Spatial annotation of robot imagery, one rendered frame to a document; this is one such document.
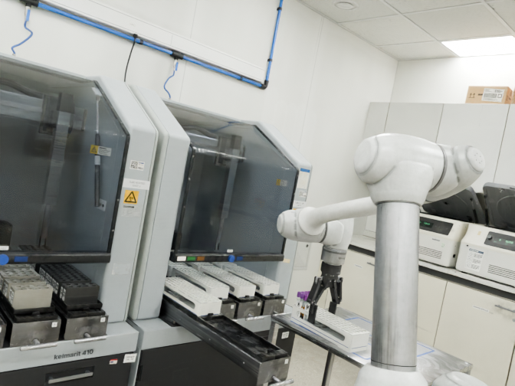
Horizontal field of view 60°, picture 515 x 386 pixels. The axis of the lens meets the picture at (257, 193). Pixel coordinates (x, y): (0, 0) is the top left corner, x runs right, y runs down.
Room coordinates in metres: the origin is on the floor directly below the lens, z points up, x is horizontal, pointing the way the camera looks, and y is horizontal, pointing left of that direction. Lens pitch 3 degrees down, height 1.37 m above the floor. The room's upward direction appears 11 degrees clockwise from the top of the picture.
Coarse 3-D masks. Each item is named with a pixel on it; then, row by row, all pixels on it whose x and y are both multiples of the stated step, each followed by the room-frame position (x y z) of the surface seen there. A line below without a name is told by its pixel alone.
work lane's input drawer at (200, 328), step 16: (176, 304) 1.65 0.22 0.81; (176, 320) 1.62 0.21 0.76; (192, 320) 1.55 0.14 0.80; (208, 320) 1.57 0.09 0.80; (224, 320) 1.60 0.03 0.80; (208, 336) 1.47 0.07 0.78; (224, 336) 1.44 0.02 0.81; (240, 336) 1.48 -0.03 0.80; (256, 336) 1.48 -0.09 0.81; (224, 352) 1.41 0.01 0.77; (240, 352) 1.36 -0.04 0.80; (256, 352) 1.37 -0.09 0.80; (272, 352) 1.36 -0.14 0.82; (256, 368) 1.30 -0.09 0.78; (272, 368) 1.33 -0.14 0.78; (288, 368) 1.38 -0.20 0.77; (256, 384) 1.29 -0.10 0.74; (272, 384) 1.28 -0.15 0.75
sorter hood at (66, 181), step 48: (0, 96) 1.29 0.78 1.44; (48, 96) 1.44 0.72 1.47; (96, 96) 1.63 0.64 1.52; (0, 144) 1.24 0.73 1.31; (48, 144) 1.33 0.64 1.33; (96, 144) 1.43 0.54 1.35; (0, 192) 1.26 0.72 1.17; (48, 192) 1.34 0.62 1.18; (96, 192) 1.44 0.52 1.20; (0, 240) 1.27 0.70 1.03; (48, 240) 1.36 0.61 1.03; (96, 240) 1.46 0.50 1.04
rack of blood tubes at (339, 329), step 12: (324, 312) 1.66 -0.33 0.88; (300, 324) 1.65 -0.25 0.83; (312, 324) 1.62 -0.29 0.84; (324, 324) 1.56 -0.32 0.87; (336, 324) 1.55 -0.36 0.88; (348, 324) 1.57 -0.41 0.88; (324, 336) 1.55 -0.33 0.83; (336, 336) 1.59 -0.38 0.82; (348, 336) 1.48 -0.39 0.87; (360, 336) 1.49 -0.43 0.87; (348, 348) 1.47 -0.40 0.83; (360, 348) 1.50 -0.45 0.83
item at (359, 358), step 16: (272, 320) 1.70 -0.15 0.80; (288, 320) 1.68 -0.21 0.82; (352, 320) 1.83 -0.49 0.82; (368, 320) 1.88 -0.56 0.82; (272, 336) 1.69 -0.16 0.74; (304, 336) 1.58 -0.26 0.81; (320, 336) 1.57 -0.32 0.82; (336, 352) 1.47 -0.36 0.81; (352, 352) 1.47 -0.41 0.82; (368, 352) 1.50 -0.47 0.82; (432, 352) 1.62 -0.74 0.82; (416, 368) 1.44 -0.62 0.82; (432, 368) 1.46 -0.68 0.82; (448, 368) 1.49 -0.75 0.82; (464, 368) 1.53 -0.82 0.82
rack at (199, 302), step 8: (168, 280) 1.76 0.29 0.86; (176, 280) 1.78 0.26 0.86; (184, 280) 1.80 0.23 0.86; (168, 288) 1.78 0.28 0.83; (176, 288) 1.68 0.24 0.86; (184, 288) 1.70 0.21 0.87; (192, 288) 1.72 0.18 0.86; (176, 296) 1.70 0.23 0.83; (184, 296) 1.63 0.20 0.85; (192, 296) 1.61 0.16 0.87; (200, 296) 1.63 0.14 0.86; (208, 296) 1.65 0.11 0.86; (184, 304) 1.63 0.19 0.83; (192, 304) 1.70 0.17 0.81; (200, 304) 1.56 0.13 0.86; (208, 304) 1.58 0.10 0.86; (216, 304) 1.61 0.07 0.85; (200, 312) 1.56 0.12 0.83; (208, 312) 1.59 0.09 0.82; (216, 312) 1.61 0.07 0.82
